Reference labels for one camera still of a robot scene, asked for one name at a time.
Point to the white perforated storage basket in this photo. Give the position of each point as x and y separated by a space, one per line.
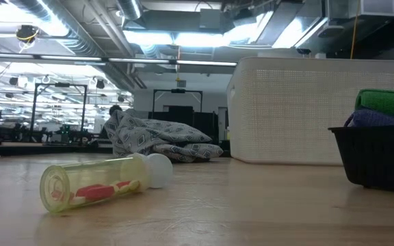
286 109

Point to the overhead light bar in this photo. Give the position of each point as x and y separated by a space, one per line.
139 61

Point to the clear yellow pill bottle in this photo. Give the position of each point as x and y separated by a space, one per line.
94 177

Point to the black overhead camera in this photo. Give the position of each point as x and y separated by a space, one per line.
27 33

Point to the small black plastic basket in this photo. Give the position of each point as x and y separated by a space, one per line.
378 157

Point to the black background rig frame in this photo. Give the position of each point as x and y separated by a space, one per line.
34 109
178 91

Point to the green rolled cloth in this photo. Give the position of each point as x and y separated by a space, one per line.
388 102

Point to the blue purple rolled cloth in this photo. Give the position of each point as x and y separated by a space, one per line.
371 119

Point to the grey patterned cloth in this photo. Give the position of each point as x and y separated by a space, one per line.
149 136

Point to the silver ventilation duct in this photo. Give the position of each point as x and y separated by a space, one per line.
80 41

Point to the person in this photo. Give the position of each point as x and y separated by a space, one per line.
115 109

